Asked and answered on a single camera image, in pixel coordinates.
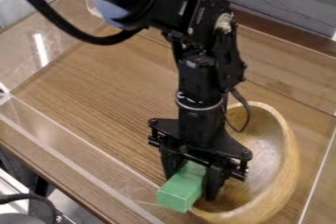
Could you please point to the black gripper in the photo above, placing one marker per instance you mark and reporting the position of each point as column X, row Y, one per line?
column 196, row 137

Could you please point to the green block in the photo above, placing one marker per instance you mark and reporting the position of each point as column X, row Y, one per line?
column 183, row 189

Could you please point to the brown wooden bowl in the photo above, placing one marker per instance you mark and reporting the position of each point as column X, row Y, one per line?
column 251, row 202

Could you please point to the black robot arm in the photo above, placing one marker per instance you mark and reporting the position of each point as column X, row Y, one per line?
column 200, row 29

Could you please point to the clear acrylic tray wall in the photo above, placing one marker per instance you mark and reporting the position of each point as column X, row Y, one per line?
column 112, row 191

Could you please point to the clear acrylic corner bracket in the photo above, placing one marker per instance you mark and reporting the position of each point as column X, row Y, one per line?
column 92, row 9

